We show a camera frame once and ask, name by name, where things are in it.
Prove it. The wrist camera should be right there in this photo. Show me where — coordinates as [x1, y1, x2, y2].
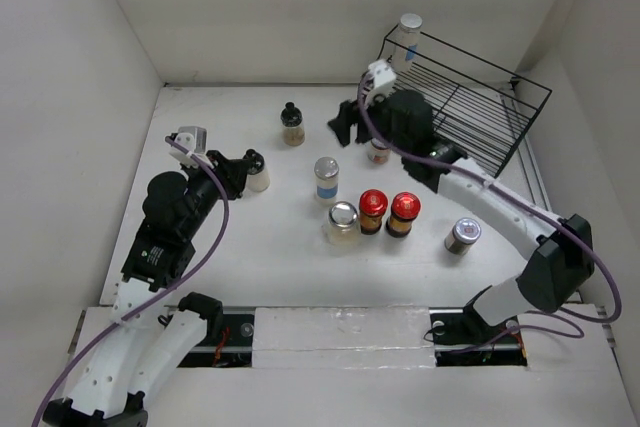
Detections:
[169, 126, 207, 168]
[360, 59, 397, 103]

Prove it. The metal base rail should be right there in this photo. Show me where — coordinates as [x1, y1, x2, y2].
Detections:
[180, 307, 527, 370]

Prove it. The black-cap spice shaker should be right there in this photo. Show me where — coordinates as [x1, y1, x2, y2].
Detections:
[280, 102, 305, 147]

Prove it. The purple cable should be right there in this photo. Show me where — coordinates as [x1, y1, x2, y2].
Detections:
[29, 135, 232, 427]
[357, 71, 622, 354]

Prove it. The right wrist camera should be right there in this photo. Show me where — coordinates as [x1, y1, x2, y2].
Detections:
[360, 59, 397, 103]

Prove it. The white-lid spice jar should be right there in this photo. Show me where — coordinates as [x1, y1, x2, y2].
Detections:
[368, 138, 391, 164]

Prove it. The black wire rack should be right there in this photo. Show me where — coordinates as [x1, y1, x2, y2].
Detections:
[379, 26, 552, 177]

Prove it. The blue-label silver-lid jar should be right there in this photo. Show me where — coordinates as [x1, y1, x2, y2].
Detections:
[314, 157, 339, 205]

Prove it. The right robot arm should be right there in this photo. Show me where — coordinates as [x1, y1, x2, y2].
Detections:
[328, 90, 595, 343]

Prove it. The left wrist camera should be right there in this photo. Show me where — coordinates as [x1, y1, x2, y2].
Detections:
[169, 126, 207, 168]

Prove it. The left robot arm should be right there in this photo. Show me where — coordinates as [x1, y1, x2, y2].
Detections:
[32, 147, 253, 426]

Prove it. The red-lid sauce jar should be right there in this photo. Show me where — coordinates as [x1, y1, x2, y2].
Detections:
[385, 192, 421, 238]
[359, 189, 389, 235]

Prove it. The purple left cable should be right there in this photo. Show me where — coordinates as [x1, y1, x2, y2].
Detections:
[29, 135, 232, 427]

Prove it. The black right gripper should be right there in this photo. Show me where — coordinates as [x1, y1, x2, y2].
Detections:
[328, 84, 411, 157]

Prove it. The white bottle black cap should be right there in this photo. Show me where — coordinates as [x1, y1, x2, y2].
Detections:
[243, 149, 270, 193]

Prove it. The dark spice jar white lid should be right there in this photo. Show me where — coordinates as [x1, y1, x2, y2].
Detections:
[444, 218, 482, 256]

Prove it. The clear jar silver lid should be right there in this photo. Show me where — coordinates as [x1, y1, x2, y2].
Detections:
[325, 201, 360, 245]

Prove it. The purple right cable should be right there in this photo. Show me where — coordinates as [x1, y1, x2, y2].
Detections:
[357, 71, 622, 354]

